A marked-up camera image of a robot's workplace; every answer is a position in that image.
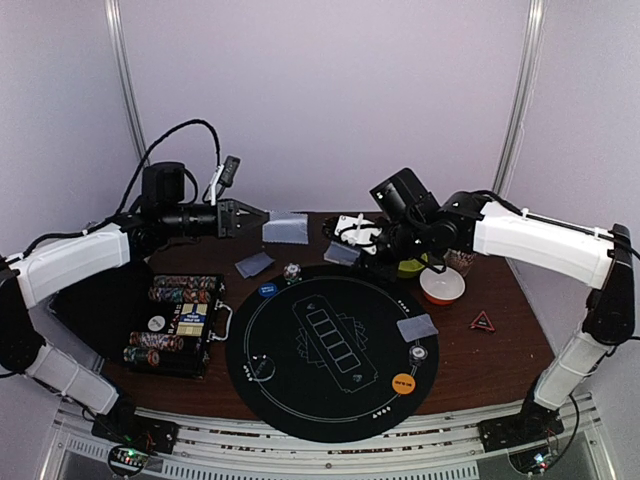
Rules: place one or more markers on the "circuit board with leds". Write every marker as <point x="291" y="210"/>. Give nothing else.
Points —
<point x="537" y="461"/>
<point x="126" y="461"/>

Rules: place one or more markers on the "white orange bowl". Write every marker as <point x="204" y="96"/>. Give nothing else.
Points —
<point x="442" y="288"/>

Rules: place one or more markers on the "clear acrylic dealer puck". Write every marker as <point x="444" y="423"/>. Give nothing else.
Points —
<point x="262" y="368"/>

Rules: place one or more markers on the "grey playing card deck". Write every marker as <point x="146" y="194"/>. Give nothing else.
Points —
<point x="340" y="254"/>

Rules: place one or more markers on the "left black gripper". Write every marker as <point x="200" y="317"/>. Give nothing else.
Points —
<point x="227" y="217"/>

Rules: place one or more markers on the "white decorated mug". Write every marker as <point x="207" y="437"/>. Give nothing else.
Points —
<point x="460" y="261"/>

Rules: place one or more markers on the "grey card pair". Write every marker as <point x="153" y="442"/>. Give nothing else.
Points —
<point x="286" y="228"/>

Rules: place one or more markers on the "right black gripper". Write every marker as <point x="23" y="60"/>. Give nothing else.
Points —
<point x="379" y="245"/>

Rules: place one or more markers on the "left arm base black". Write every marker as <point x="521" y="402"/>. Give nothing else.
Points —
<point x="124" y="426"/>

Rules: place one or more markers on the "left circuit board with LEDs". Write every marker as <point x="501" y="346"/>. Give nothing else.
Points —
<point x="126" y="461"/>

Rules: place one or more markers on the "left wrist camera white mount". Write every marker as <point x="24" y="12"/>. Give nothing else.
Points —
<point x="221" y="180"/>

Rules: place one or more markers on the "right circuit board with LEDs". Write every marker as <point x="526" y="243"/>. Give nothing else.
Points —
<point x="537" y="461"/>

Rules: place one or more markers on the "white dealer button in case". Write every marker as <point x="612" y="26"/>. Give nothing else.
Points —
<point x="156" y="323"/>

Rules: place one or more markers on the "black poker chip case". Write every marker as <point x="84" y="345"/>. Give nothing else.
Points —
<point x="104" y="309"/>

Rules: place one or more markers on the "boxed playing card deck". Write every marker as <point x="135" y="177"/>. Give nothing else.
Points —
<point x="188" y="319"/>

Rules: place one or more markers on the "blue small blind button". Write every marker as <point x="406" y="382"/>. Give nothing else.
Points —
<point x="268" y="290"/>

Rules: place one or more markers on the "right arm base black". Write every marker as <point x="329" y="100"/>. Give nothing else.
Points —
<point x="520" y="425"/>

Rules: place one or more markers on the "red black triangle button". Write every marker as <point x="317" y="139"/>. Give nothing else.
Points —
<point x="483" y="322"/>

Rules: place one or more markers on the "right aluminium frame post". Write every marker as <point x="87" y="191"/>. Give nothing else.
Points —
<point x="525" y="83"/>

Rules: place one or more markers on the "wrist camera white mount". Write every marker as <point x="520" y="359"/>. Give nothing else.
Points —
<point x="221" y="180"/>
<point x="353" y="232"/>

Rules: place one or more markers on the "poker chip stack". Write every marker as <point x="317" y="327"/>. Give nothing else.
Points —
<point x="417" y="355"/>
<point x="292" y="273"/>

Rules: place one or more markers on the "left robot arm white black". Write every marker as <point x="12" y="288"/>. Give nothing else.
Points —
<point x="73" y="263"/>

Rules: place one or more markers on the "black round poker mat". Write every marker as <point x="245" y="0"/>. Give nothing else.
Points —
<point x="336" y="346"/>

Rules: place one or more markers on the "green bowl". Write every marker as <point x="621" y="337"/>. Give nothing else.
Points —
<point x="411" y="268"/>

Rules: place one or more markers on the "single grey card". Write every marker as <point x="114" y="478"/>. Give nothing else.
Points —
<point x="254" y="265"/>

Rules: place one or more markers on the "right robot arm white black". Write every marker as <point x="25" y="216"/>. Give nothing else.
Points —
<point x="483" y="223"/>

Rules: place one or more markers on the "poker chip row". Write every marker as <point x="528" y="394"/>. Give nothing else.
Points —
<point x="190" y="282"/>
<point x="158" y="341"/>
<point x="141" y="356"/>
<point x="180" y="295"/>

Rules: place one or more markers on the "front aluminium rail frame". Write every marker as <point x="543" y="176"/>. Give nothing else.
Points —
<point x="438" y="446"/>

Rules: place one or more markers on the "orange big blind button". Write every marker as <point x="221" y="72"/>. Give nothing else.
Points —
<point x="403" y="384"/>

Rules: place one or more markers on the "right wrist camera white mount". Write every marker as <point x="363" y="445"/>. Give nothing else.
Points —
<point x="353" y="232"/>

